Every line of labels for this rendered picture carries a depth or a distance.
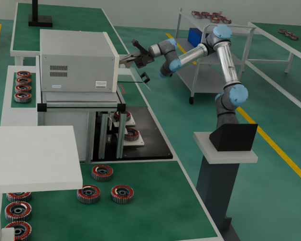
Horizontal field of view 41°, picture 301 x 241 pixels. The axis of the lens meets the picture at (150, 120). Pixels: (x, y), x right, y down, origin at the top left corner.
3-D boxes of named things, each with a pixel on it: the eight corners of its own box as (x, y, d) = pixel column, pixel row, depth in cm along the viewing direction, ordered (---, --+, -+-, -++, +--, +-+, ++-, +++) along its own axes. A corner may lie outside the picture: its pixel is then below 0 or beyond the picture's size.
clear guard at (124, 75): (142, 76, 274) (143, 68, 272) (151, 91, 254) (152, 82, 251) (94, 74, 265) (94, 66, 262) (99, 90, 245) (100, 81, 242)
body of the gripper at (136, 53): (137, 69, 242) (155, 61, 243) (133, 56, 238) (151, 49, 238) (134, 64, 249) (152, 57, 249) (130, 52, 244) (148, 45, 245)
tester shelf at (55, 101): (104, 64, 267) (105, 57, 265) (125, 111, 210) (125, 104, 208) (35, 61, 255) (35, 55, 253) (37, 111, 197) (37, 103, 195)
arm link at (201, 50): (208, 39, 278) (153, 69, 257) (215, 31, 268) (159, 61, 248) (218, 53, 277) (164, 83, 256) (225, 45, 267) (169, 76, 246)
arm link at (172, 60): (178, 72, 249) (171, 57, 251) (185, 64, 239) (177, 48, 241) (167, 75, 246) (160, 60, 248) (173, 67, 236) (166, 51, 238)
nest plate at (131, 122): (130, 114, 274) (130, 113, 273) (135, 125, 261) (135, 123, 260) (108, 114, 269) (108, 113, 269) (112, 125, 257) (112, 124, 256)
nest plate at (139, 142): (138, 132, 253) (138, 130, 253) (144, 145, 241) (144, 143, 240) (114, 132, 249) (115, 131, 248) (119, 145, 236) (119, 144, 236)
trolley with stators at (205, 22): (207, 76, 580) (221, 5, 534) (237, 107, 495) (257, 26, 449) (167, 74, 564) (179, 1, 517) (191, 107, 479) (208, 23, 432)
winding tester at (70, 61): (103, 63, 255) (106, 31, 245) (116, 92, 218) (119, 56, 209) (39, 61, 244) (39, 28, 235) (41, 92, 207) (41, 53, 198)
